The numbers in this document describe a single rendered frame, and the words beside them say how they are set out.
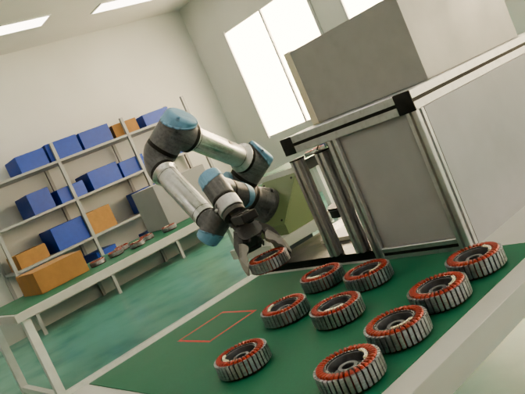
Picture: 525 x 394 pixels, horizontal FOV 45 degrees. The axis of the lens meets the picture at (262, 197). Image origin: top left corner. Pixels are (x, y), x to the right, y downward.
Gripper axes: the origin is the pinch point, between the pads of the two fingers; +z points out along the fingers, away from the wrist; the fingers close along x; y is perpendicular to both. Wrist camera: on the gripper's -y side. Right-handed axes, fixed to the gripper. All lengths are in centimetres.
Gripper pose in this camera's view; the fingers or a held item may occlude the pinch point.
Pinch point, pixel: (269, 261)
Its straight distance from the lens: 170.7
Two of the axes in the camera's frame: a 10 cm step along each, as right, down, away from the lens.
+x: -8.5, 4.2, -3.0
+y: -0.1, 5.7, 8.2
